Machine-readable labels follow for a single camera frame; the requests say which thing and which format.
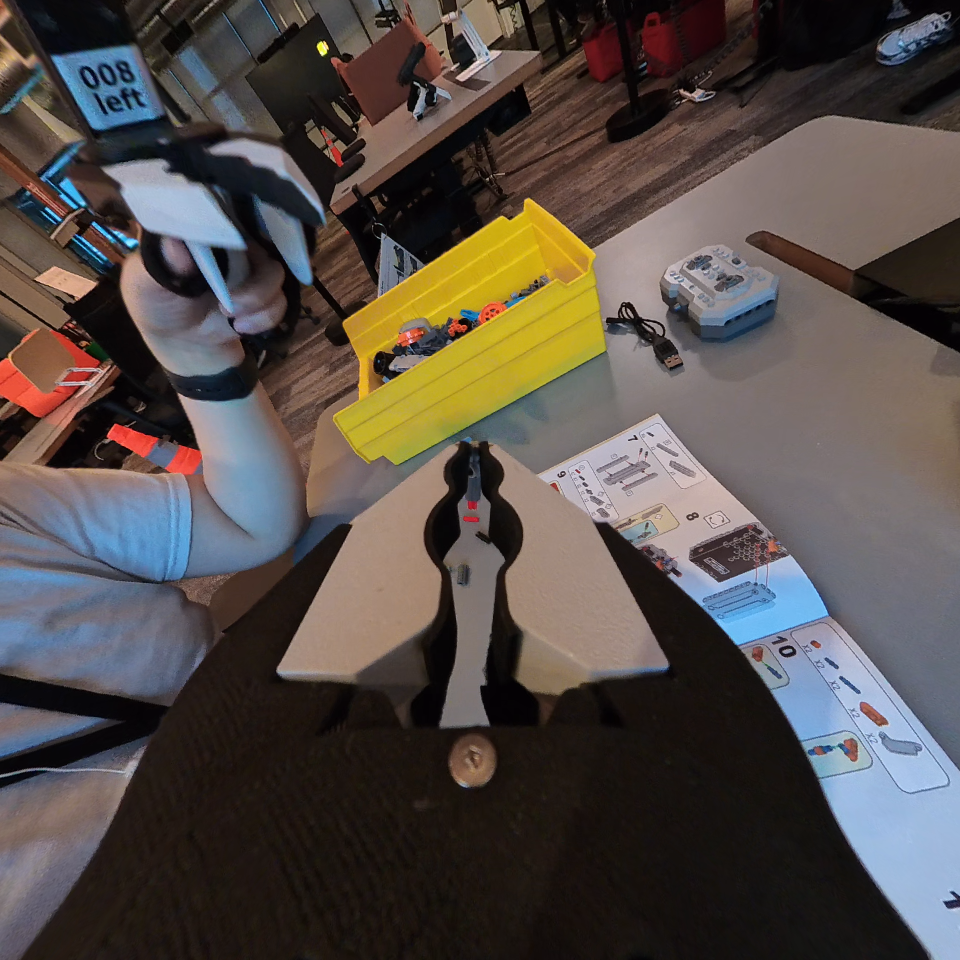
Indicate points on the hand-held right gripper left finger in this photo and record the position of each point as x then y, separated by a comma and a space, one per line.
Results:
360, 600

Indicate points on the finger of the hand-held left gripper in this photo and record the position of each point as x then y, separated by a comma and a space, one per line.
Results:
172, 206
277, 180

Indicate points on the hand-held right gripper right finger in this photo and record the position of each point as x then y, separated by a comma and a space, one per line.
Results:
577, 600

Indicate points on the small grey red axle assembly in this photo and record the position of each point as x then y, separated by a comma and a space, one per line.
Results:
472, 484

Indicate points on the person's left forearm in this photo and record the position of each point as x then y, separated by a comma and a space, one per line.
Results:
240, 465

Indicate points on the person's left hand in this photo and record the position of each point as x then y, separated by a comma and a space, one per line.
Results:
187, 330

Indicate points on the black monitor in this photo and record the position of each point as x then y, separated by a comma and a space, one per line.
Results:
296, 71

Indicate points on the printed grey sheet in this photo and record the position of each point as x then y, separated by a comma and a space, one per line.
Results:
397, 262

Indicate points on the grey background table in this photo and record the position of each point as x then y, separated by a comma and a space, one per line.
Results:
420, 142

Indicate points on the black and white tool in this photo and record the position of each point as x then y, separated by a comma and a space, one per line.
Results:
420, 86

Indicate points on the black wristband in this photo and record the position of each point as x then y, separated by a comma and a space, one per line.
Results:
210, 386

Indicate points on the pile of toy building pieces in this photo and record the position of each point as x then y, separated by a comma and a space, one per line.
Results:
442, 334

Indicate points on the white stand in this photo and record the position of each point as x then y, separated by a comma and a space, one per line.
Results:
472, 49

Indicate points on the orange safety vest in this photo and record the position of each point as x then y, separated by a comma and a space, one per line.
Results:
30, 394

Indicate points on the yellow plastic bin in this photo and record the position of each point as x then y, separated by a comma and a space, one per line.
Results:
480, 375

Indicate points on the person's grey t-shirt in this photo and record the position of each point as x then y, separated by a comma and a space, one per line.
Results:
82, 600

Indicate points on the grey remote control unit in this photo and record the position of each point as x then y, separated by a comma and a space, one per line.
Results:
720, 300

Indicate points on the red bag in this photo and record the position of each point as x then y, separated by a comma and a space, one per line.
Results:
611, 52
686, 37

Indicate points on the black floor stand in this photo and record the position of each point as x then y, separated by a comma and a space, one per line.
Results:
637, 116

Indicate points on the building instruction booklet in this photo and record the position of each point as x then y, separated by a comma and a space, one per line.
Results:
862, 840

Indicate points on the white plug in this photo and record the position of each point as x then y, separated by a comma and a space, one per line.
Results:
697, 94

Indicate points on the black electronic box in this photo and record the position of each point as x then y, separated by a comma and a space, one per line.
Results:
915, 285

